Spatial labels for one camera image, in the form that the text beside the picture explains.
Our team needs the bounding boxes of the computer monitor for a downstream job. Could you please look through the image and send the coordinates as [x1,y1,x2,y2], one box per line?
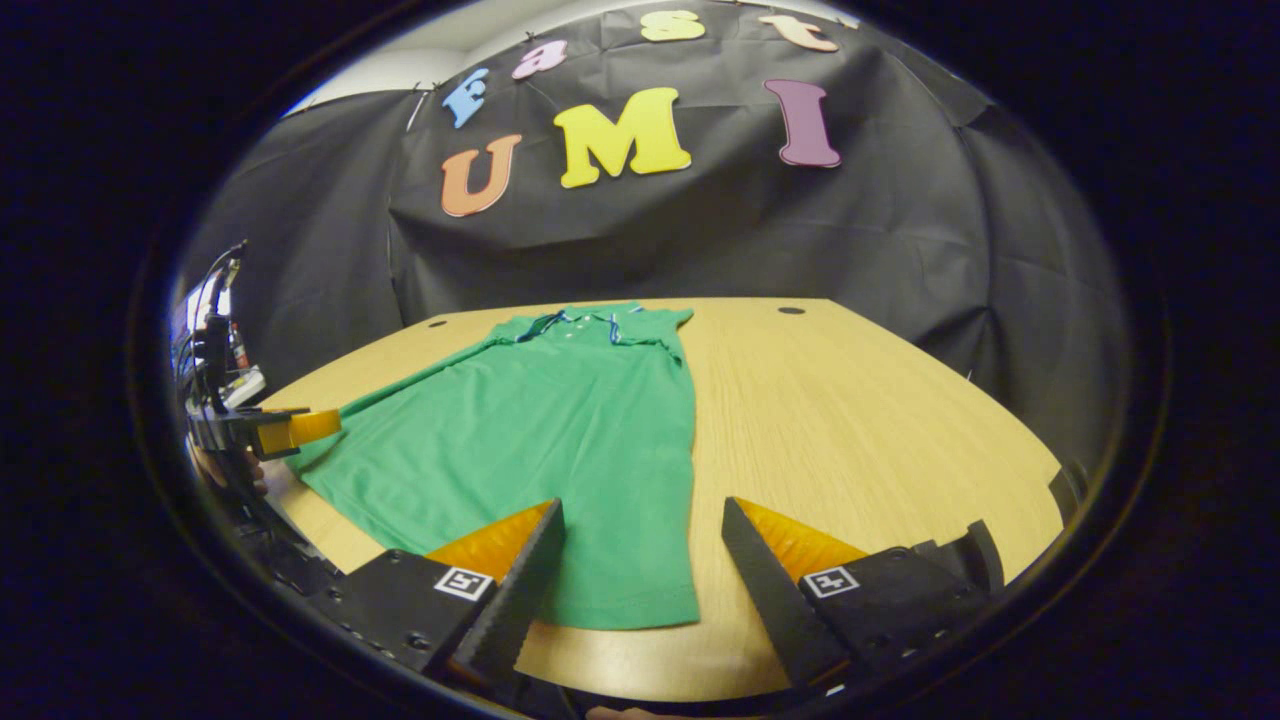
[180,283,237,336]

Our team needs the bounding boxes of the black backdrop cloth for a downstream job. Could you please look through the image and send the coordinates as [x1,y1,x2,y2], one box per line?
[175,0,1131,471]

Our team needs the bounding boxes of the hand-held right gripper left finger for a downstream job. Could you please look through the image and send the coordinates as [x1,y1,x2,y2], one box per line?
[300,498,567,691]

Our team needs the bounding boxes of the green T-shirt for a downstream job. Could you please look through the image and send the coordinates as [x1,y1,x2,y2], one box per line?
[290,303,701,631]

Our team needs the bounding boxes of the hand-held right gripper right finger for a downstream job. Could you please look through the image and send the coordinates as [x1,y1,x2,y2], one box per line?
[721,496,1007,693]

